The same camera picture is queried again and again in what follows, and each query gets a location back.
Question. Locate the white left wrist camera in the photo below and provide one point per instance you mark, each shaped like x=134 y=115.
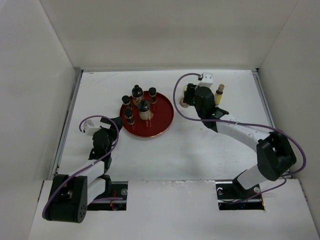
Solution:
x=89 y=127

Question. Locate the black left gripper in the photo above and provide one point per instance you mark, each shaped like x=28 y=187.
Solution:
x=112 y=131

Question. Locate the black knob glass dispenser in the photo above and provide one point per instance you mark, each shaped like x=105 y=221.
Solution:
x=137 y=94
x=144 y=110

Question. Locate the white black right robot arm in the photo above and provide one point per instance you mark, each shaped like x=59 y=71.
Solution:
x=274 y=153

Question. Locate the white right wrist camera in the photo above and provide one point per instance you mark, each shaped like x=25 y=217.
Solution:
x=205 y=80

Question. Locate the yellow label oil bottle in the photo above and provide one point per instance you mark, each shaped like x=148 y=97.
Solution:
x=218 y=94

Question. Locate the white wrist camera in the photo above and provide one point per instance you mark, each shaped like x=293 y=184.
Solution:
x=205 y=80
x=89 y=127

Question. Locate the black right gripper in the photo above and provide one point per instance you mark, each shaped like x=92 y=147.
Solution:
x=189 y=93

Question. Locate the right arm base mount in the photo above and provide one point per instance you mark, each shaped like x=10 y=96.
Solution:
x=231 y=200

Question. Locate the pink cap spice jar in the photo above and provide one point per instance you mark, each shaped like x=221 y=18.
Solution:
x=184 y=102

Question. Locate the black cap spice bottle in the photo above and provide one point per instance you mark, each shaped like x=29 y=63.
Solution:
x=152 y=95
x=125 y=100
x=128 y=113

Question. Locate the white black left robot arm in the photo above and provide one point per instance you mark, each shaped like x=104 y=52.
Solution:
x=70 y=194

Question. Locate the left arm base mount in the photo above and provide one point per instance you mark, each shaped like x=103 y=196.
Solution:
x=113 y=199

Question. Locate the red round tray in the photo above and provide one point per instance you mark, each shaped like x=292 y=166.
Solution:
x=163 y=114

